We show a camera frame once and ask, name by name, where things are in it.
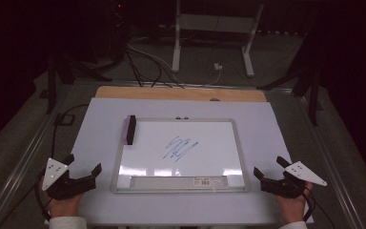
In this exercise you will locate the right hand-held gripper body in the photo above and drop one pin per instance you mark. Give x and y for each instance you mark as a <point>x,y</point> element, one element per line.
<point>282,187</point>

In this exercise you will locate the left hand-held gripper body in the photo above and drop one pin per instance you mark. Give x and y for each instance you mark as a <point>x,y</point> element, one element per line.
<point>56,183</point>

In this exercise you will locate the purple and black whiteboard eraser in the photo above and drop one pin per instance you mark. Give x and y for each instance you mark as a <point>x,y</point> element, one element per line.
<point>130,129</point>

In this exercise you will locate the white whiteboard with silver frame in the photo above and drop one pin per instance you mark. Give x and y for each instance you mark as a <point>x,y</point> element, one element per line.
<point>184,149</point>

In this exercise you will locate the person's right hand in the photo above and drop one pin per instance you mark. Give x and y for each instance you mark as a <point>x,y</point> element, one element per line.
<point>292,206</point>

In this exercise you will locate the person's left hand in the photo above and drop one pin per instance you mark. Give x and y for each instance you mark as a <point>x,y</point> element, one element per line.
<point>64,205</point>

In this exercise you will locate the large white table sheet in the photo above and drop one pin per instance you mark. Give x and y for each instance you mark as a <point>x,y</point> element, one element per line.
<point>267,127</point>

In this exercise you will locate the black square floor plate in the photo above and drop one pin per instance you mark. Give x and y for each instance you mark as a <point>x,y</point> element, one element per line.
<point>65,119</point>

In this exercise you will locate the black tripod stand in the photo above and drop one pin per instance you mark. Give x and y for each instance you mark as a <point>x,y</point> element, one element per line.
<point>51,86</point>
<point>314,101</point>

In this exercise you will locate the white plug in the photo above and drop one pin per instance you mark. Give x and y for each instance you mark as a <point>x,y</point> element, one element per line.
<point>218,66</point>

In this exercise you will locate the dark equipment rack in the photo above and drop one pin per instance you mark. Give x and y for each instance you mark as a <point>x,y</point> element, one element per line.
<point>118,22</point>

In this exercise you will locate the white metal stand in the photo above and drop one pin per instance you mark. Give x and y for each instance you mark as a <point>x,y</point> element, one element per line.
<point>176,47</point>

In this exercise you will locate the aluminium frame rail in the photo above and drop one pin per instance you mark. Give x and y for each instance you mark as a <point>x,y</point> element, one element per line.
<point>330,165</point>
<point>22,165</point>

